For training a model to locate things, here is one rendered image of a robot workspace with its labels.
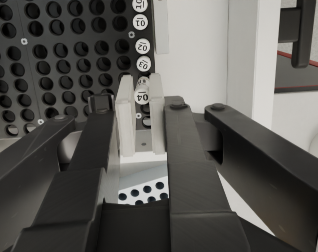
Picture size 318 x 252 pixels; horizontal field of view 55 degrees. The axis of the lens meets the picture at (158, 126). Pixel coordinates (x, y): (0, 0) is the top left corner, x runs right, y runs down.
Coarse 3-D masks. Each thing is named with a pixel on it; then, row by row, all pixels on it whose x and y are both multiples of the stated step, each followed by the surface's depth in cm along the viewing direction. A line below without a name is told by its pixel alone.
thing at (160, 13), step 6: (156, 0) 30; (162, 0) 30; (156, 6) 30; (162, 6) 30; (156, 12) 30; (162, 12) 30; (156, 18) 31; (162, 18) 31; (156, 24) 31; (162, 24) 31; (156, 30) 31; (162, 30) 31; (156, 36) 31; (162, 36) 31; (168, 36) 31; (156, 42) 31; (162, 42) 31; (168, 42) 31; (156, 48) 32; (162, 48) 32; (168, 48) 32
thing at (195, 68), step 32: (192, 0) 31; (224, 0) 31; (192, 32) 32; (224, 32) 32; (160, 64) 33; (192, 64) 33; (224, 64) 34; (192, 96) 35; (224, 96) 35; (32, 128) 36; (128, 160) 31; (160, 160) 31
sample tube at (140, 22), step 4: (136, 16) 24; (140, 16) 24; (144, 16) 24; (136, 20) 25; (140, 20) 25; (144, 20) 25; (136, 24) 25; (140, 24) 25; (144, 24) 25; (136, 28) 25; (140, 28) 25
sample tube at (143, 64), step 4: (140, 56) 27; (144, 56) 26; (140, 60) 26; (144, 60) 26; (148, 60) 26; (136, 64) 26; (140, 64) 26; (144, 64) 26; (148, 64) 26; (140, 68) 26; (144, 68) 26; (148, 68) 26
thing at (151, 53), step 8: (136, 32) 26; (144, 32) 26; (136, 40) 26; (152, 40) 26; (152, 48) 27; (136, 56) 27; (152, 56) 27; (152, 64) 27; (136, 72) 27; (152, 72) 27; (136, 80) 27; (144, 112) 29; (144, 128) 29
